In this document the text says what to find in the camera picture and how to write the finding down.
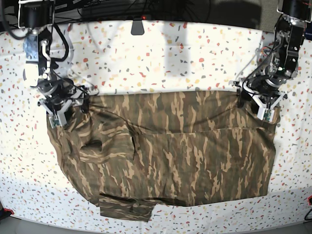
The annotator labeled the camouflage T-shirt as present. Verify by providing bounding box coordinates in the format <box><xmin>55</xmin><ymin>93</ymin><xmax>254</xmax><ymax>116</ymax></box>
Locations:
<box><xmin>48</xmin><ymin>91</ymin><xmax>280</xmax><ymax>222</ymax></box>

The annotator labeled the red right edge clamp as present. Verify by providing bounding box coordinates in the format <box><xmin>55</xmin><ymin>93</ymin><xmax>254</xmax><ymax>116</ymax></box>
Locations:
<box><xmin>308</xmin><ymin>195</ymin><xmax>312</xmax><ymax>206</ymax></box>

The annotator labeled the black cables bundle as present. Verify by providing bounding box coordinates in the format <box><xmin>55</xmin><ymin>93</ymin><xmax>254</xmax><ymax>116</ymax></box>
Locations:
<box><xmin>48</xmin><ymin>0</ymin><xmax>213</xmax><ymax>22</ymax></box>

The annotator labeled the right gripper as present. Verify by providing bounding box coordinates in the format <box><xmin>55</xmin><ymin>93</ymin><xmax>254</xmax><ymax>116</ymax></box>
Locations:
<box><xmin>36</xmin><ymin>80</ymin><xmax>89</xmax><ymax>126</ymax></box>

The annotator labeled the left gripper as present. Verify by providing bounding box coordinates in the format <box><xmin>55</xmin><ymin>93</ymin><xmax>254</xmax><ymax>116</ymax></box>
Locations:
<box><xmin>233</xmin><ymin>75</ymin><xmax>288</xmax><ymax>117</ymax></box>

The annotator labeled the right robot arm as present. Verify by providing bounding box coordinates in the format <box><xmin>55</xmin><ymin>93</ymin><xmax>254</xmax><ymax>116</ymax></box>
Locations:
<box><xmin>0</xmin><ymin>0</ymin><xmax>89</xmax><ymax>128</ymax></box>

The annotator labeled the red table corner clamp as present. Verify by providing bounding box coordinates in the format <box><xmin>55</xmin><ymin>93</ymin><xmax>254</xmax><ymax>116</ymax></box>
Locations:
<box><xmin>3</xmin><ymin>208</ymin><xmax>14</xmax><ymax>215</ymax></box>

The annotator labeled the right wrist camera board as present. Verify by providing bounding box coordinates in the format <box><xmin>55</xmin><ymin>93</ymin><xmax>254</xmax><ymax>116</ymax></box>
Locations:
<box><xmin>48</xmin><ymin>116</ymin><xmax>60</xmax><ymax>129</ymax></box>

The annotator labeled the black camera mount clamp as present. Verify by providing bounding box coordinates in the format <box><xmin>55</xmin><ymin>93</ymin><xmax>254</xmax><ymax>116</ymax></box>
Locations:
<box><xmin>131</xmin><ymin>20</ymin><xmax>145</xmax><ymax>36</ymax></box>

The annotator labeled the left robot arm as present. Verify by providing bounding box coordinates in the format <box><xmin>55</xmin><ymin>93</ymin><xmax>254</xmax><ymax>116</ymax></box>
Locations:
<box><xmin>229</xmin><ymin>0</ymin><xmax>312</xmax><ymax>122</ymax></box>

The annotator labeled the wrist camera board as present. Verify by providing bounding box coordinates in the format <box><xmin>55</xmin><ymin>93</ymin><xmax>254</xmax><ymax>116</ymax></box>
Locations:
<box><xmin>48</xmin><ymin>116</ymin><xmax>60</xmax><ymax>129</ymax></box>
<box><xmin>257</xmin><ymin>108</ymin><xmax>274</xmax><ymax>122</ymax></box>

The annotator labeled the terrazzo patterned table cloth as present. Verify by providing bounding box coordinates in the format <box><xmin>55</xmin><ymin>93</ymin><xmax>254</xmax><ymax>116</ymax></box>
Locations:
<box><xmin>0</xmin><ymin>21</ymin><xmax>312</xmax><ymax>234</ymax></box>

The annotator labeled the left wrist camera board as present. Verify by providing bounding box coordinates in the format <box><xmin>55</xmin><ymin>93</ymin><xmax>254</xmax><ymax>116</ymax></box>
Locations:
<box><xmin>257</xmin><ymin>108</ymin><xmax>274</xmax><ymax>122</ymax></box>

